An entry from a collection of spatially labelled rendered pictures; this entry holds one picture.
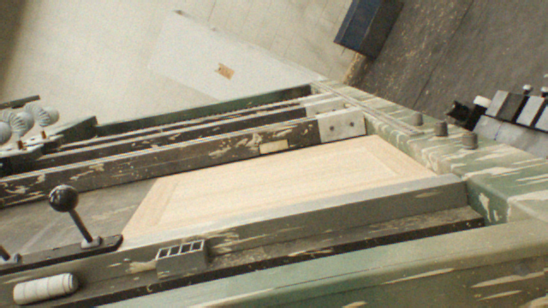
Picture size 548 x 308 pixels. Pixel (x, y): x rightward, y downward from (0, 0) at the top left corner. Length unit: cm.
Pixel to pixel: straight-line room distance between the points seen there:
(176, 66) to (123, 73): 168
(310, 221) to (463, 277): 28
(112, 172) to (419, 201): 90
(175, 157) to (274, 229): 68
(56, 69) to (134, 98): 95
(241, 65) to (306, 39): 159
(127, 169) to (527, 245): 108
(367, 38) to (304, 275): 496
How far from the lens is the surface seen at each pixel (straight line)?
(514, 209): 71
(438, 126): 106
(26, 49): 703
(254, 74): 505
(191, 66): 509
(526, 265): 61
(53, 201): 77
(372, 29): 547
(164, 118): 267
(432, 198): 82
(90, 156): 178
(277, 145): 141
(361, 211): 80
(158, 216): 101
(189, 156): 142
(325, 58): 648
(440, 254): 58
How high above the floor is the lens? 128
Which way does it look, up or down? 7 degrees down
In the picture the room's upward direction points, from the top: 67 degrees counter-clockwise
